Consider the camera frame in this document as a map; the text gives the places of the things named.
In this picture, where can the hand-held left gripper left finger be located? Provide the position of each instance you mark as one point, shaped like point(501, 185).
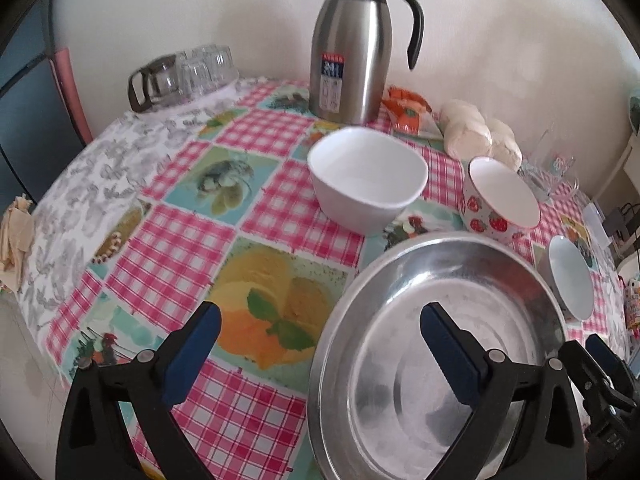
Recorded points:
point(192, 355)

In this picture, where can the pink chair back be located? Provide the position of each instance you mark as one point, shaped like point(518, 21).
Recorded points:
point(70, 90)

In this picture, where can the clear glass mug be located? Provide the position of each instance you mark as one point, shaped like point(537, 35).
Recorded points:
point(547, 167)

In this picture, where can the stainless steel thermos jug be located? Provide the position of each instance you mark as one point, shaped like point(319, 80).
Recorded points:
point(350, 45)

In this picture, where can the strawberry print bowl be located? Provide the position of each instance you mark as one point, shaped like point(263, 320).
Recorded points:
point(500, 195)

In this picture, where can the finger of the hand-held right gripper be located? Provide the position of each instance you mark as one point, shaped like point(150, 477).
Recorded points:
point(580, 367)
point(602, 352)

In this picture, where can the orange snack packet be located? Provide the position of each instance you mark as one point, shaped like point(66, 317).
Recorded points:
point(410, 110)

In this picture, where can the small white bowl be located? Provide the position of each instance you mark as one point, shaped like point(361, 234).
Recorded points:
point(570, 272)

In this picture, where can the clear plastic container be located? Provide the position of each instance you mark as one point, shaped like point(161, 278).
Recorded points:
point(597, 227)

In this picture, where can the glass coffee pot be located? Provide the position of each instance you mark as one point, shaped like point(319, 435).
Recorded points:
point(160, 80)

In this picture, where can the pink checked tablecloth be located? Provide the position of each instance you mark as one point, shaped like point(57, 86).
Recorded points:
point(200, 240)

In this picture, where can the grey floral cloth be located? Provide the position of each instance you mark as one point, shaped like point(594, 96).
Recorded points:
point(85, 190)

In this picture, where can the clear drinking glass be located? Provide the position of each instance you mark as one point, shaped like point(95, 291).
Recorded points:
point(210, 65)
point(192, 77)
point(227, 62)

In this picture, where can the beige crumpled cloth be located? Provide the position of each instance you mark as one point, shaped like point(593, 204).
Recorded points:
point(15, 240)

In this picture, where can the bag of white buns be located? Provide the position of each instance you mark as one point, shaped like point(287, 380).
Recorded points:
point(467, 130)

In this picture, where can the white square bowl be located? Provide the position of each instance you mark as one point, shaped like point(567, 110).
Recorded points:
point(365, 170)

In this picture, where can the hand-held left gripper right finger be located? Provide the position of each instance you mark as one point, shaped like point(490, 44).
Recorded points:
point(450, 355)

